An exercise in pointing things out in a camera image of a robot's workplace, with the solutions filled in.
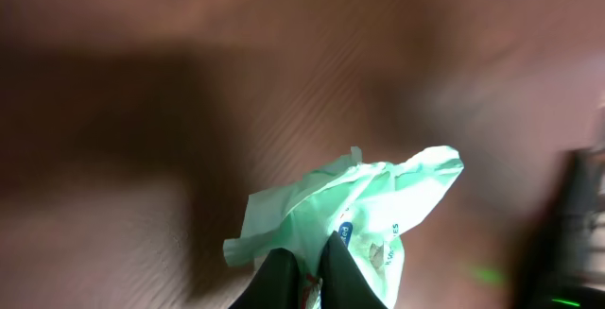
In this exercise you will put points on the mint green wipes pack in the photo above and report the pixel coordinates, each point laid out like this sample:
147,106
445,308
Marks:
368,205

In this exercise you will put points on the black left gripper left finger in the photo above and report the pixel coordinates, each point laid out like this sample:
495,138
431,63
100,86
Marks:
274,286

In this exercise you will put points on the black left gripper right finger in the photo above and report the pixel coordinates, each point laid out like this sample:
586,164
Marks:
343,285

